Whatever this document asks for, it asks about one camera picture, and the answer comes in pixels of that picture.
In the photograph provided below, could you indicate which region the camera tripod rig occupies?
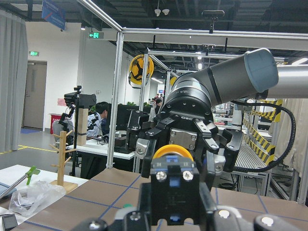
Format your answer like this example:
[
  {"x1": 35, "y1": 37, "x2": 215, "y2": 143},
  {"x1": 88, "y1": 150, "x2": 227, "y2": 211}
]
[{"x1": 59, "y1": 85, "x2": 96, "y2": 176}]

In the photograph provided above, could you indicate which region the clear plastic bag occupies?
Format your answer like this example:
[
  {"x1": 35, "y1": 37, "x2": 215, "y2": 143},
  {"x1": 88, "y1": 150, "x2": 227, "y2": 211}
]
[{"x1": 9, "y1": 181, "x2": 66, "y2": 217}]

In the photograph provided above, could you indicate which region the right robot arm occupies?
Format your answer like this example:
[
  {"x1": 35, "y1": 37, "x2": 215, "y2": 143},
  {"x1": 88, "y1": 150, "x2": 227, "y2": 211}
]
[{"x1": 127, "y1": 48, "x2": 308, "y2": 178}]

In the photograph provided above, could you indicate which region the green exit sign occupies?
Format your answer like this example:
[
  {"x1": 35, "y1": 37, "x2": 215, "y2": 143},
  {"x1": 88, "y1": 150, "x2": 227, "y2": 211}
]
[{"x1": 88, "y1": 32, "x2": 104, "y2": 39}]

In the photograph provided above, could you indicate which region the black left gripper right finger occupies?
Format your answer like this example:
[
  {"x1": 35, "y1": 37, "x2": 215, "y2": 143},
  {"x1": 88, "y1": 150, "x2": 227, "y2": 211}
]
[{"x1": 199, "y1": 183, "x2": 299, "y2": 231}]

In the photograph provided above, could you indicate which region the overhead black camera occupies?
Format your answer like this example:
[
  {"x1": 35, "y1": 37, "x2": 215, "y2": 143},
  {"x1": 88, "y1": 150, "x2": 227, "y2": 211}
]
[{"x1": 202, "y1": 10, "x2": 225, "y2": 34}]

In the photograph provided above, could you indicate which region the yellow push button switch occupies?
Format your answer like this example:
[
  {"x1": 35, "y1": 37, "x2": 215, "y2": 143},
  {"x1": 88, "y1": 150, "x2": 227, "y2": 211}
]
[{"x1": 150, "y1": 144, "x2": 200, "y2": 225}]

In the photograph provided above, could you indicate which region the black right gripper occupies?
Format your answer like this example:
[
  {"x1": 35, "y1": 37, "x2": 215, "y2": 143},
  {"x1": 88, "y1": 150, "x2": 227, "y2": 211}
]
[{"x1": 126, "y1": 100, "x2": 243, "y2": 188}]

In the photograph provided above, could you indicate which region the green handled tool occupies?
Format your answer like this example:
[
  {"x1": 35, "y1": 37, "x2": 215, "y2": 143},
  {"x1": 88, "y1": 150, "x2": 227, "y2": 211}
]
[{"x1": 0, "y1": 166, "x2": 40, "y2": 199}]

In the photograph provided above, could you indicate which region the yellow hard hat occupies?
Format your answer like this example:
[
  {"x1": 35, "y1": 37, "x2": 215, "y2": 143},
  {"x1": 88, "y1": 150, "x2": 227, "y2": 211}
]
[{"x1": 128, "y1": 54, "x2": 154, "y2": 85}]

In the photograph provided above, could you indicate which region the grey door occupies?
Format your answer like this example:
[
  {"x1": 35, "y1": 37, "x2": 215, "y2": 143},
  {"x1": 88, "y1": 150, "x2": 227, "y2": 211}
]
[{"x1": 23, "y1": 61, "x2": 47, "y2": 129}]

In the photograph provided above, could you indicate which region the grey curtain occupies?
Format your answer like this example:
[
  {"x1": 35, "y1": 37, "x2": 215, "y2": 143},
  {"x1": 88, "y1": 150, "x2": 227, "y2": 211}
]
[{"x1": 0, "y1": 10, "x2": 28, "y2": 152}]

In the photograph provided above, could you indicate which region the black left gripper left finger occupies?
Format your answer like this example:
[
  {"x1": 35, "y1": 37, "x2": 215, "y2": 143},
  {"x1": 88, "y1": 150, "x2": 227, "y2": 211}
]
[{"x1": 72, "y1": 183, "x2": 151, "y2": 231}]

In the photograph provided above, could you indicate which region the seated person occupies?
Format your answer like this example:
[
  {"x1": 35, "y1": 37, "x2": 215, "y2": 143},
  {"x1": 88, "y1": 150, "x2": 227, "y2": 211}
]
[{"x1": 86, "y1": 102, "x2": 109, "y2": 140}]

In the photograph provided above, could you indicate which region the black corrugated cable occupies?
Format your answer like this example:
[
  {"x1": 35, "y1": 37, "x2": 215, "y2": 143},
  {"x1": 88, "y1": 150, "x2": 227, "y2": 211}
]
[{"x1": 232, "y1": 98, "x2": 296, "y2": 173}]

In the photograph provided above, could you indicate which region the green push button switch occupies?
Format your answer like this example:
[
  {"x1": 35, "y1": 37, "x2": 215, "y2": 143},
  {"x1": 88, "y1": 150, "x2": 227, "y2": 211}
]
[{"x1": 123, "y1": 204, "x2": 133, "y2": 208}]

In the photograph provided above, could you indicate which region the wooden mug tree stand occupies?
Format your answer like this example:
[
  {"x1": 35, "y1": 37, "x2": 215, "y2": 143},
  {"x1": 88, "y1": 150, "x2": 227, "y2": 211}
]
[{"x1": 50, "y1": 130, "x2": 78, "y2": 193}]

